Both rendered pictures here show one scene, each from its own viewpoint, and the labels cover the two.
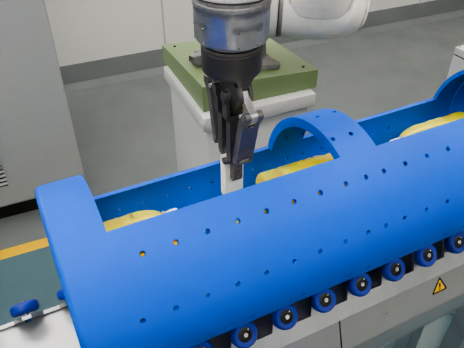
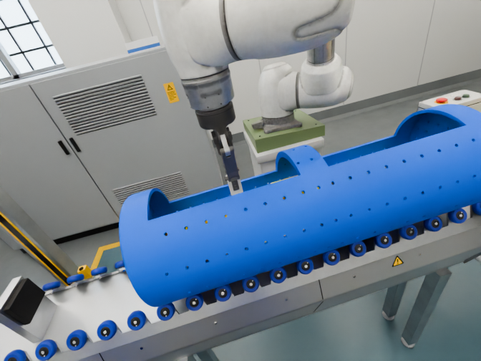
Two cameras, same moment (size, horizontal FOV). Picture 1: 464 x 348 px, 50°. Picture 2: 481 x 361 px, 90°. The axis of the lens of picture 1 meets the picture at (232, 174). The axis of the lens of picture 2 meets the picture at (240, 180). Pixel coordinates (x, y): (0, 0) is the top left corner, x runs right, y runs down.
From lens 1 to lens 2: 0.26 m
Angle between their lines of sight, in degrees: 18
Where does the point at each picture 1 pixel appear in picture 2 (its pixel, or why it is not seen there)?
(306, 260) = (275, 242)
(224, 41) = (197, 103)
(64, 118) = (212, 161)
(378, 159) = (329, 175)
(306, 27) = (313, 100)
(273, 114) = not seen: hidden behind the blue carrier
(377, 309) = (347, 274)
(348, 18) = (338, 92)
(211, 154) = not seen: hidden behind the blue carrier
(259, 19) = (217, 87)
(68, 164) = (215, 183)
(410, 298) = (373, 268)
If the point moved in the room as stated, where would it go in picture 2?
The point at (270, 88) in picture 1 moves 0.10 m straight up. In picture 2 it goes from (295, 137) to (293, 117)
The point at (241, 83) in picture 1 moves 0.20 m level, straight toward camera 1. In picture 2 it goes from (217, 130) to (165, 198)
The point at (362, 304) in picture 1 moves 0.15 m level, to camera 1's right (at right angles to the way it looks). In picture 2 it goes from (334, 270) to (399, 275)
